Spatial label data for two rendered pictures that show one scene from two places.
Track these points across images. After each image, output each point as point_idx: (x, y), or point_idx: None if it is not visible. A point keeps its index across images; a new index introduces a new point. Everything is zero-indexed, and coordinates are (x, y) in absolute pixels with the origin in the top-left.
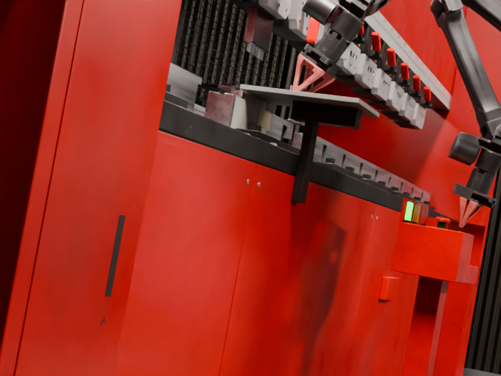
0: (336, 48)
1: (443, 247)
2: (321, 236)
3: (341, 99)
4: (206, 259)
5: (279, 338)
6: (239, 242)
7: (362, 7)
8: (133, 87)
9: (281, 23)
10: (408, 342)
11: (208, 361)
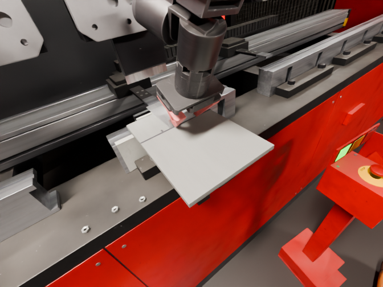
0: (189, 85)
1: (368, 203)
2: (257, 168)
3: (176, 190)
4: None
5: (220, 230)
6: (123, 274)
7: (196, 11)
8: None
9: None
10: (327, 215)
11: None
